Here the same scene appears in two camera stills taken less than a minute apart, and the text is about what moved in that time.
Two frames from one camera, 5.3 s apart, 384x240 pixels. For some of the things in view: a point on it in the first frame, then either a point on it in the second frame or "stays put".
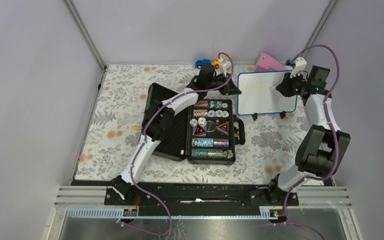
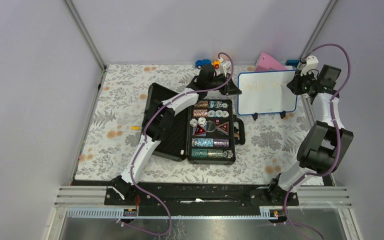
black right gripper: x=284 y=88 → x=294 y=85
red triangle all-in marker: x=199 y=130 stays put
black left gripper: x=232 y=90 stays put
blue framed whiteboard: x=257 y=93 stays put
